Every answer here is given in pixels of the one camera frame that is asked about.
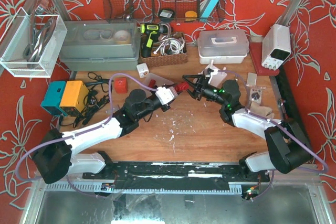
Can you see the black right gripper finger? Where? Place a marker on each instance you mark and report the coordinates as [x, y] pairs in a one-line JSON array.
[[192, 78], [194, 94]]

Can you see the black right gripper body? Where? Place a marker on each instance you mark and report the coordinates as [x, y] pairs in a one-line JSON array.
[[200, 88]]

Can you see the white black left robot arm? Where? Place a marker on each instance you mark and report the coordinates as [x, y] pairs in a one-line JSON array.
[[59, 154]]

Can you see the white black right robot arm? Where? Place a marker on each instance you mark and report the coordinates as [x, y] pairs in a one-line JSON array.
[[288, 147]]

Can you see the clear plastic spring tray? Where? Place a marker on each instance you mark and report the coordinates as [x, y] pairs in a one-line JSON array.
[[159, 81]]

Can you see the white clear lidded case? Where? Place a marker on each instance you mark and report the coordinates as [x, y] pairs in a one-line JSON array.
[[222, 46]]

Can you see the brown wicker basket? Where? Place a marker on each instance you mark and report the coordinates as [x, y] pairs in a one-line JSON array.
[[167, 51]]

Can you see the white power adapter cube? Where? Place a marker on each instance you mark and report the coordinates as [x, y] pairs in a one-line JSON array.
[[142, 69]]

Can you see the grey metal plate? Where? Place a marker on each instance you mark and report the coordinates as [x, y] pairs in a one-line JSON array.
[[251, 79]]

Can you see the red cube box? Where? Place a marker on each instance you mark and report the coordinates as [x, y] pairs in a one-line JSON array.
[[120, 85]]

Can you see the yellow tape measure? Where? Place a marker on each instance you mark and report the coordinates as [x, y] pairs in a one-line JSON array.
[[191, 16]]

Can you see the white bench power supply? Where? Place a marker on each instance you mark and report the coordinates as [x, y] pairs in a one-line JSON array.
[[276, 47]]

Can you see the grey plastic storage box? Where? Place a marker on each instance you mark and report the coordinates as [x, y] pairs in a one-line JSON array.
[[97, 45]]

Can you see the orange soldering station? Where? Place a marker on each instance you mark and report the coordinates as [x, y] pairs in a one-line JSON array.
[[72, 101]]

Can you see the teal box device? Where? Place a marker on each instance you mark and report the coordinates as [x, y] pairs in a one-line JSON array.
[[52, 99]]

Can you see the white peg base plate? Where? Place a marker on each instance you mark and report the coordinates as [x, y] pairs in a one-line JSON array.
[[215, 80]]

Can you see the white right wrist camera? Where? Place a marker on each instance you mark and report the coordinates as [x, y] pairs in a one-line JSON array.
[[209, 73]]

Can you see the bagged timer switch module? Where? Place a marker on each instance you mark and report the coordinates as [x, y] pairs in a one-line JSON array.
[[255, 94]]

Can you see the green black cordless drill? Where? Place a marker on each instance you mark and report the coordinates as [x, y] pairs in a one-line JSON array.
[[152, 31]]

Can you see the black wire wall basket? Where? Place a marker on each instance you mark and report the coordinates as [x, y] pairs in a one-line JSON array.
[[146, 11]]

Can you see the clear acrylic wall box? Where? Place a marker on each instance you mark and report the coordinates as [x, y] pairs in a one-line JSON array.
[[32, 45]]

